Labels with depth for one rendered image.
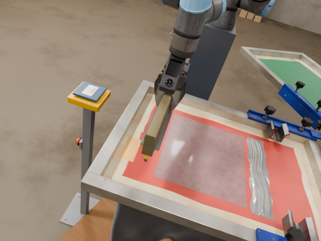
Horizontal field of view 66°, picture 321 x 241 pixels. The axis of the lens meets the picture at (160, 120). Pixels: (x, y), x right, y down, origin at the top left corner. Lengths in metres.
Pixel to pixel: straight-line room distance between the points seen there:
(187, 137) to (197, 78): 0.56
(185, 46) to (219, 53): 0.68
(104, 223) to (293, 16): 7.35
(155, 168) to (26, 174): 1.32
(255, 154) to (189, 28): 0.56
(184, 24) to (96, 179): 0.47
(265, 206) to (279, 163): 0.24
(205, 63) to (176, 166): 0.71
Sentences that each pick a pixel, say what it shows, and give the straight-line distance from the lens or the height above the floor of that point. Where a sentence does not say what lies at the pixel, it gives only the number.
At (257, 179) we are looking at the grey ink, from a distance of 0.92.
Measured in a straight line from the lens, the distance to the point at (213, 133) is 1.01.
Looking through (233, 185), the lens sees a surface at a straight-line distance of 0.86.
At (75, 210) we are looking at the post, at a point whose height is 0.01.
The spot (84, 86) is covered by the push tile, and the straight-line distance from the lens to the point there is 1.05.
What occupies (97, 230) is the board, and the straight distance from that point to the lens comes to 1.71.
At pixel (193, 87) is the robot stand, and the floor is 0.85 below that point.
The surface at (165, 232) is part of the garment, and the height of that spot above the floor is 0.73.
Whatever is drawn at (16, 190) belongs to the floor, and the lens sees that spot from 1.93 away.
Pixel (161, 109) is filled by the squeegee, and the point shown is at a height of 1.14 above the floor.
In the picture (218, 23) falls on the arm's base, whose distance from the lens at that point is 1.32.
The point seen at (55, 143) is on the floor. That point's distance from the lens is 2.15.
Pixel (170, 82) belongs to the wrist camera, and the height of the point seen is 1.23.
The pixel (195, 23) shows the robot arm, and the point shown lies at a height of 1.38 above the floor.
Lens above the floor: 1.57
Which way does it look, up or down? 39 degrees down
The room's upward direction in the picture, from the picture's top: 17 degrees clockwise
